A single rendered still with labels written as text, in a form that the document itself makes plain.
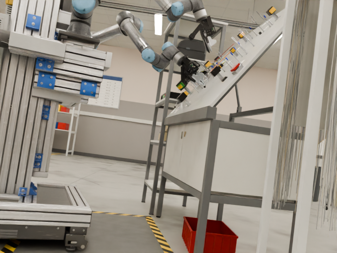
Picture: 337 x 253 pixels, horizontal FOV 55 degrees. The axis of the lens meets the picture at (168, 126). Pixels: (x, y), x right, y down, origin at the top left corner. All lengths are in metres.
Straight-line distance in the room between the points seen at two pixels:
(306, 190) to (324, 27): 0.50
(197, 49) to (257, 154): 1.60
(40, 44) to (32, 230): 0.93
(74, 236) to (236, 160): 0.95
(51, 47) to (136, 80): 7.94
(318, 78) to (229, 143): 0.80
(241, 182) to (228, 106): 7.99
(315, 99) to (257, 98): 8.93
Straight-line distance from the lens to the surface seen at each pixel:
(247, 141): 1.83
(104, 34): 2.48
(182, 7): 2.03
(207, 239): 2.09
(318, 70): 1.12
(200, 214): 1.77
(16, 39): 1.81
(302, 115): 1.45
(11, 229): 1.84
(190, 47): 3.18
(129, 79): 9.70
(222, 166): 1.78
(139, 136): 9.48
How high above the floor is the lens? 0.63
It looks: 3 degrees up
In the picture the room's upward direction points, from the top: 8 degrees clockwise
